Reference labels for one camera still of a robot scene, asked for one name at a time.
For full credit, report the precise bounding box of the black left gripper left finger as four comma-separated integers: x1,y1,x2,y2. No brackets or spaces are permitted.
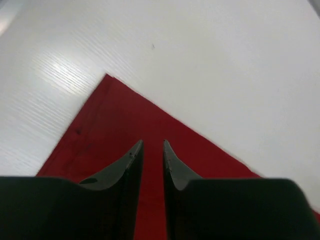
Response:
0,141,144,240

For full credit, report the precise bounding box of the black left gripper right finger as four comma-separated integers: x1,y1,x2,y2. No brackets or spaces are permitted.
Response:
163,141,314,240

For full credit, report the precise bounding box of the dark red t shirt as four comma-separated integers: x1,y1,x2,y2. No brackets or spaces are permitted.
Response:
38,75,320,240

